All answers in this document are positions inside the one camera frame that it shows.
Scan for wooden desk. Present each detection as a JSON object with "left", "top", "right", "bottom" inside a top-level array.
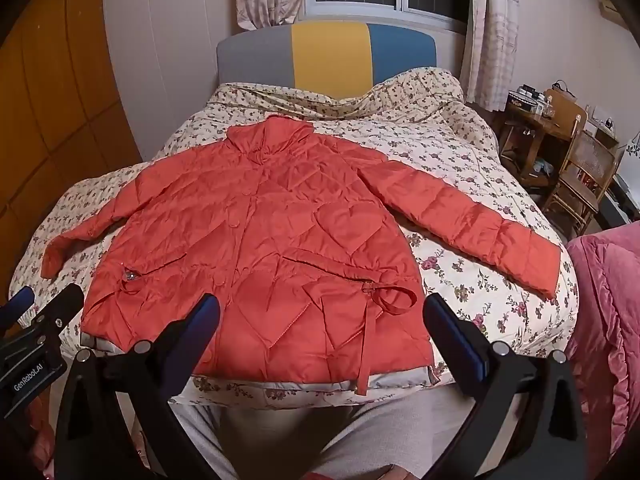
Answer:
[{"left": 497, "top": 87, "right": 588, "bottom": 186}]

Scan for long floral curtain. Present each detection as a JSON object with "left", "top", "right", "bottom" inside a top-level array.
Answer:
[{"left": 462, "top": 0, "right": 536, "bottom": 113}]

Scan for floral bed quilt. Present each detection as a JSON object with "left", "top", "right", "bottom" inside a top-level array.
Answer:
[{"left": 7, "top": 67, "right": 581, "bottom": 411}]

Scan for orange quilted jacket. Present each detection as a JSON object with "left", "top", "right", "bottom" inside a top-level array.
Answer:
[{"left": 41, "top": 114, "right": 562, "bottom": 397}]

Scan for person's grey pants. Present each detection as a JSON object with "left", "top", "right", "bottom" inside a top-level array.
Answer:
[{"left": 145, "top": 385, "right": 481, "bottom": 480}]

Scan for dark patterned box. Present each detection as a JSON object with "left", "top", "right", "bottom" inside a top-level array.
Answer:
[{"left": 507, "top": 85, "right": 548, "bottom": 116}]

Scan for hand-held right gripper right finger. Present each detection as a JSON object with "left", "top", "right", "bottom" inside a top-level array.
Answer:
[{"left": 422, "top": 293, "right": 588, "bottom": 480}]

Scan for yellow wooden wardrobe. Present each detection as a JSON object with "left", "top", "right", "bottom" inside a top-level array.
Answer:
[{"left": 0, "top": 0, "right": 143, "bottom": 306}]

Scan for grey yellow blue headboard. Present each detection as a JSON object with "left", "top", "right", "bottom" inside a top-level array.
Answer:
[{"left": 216, "top": 21, "right": 438, "bottom": 101}]

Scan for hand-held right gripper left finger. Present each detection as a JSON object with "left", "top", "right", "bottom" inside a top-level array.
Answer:
[{"left": 54, "top": 293, "right": 223, "bottom": 480}]

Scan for pink quilt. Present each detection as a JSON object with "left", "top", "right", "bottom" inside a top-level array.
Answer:
[{"left": 565, "top": 225, "right": 640, "bottom": 461}]

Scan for wooden chair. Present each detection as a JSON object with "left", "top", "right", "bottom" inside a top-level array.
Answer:
[{"left": 542, "top": 115, "right": 621, "bottom": 238}]

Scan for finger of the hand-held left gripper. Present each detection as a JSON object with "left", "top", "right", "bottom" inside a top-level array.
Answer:
[
  {"left": 17, "top": 282, "right": 85, "bottom": 348},
  {"left": 0, "top": 286, "right": 36, "bottom": 333}
]

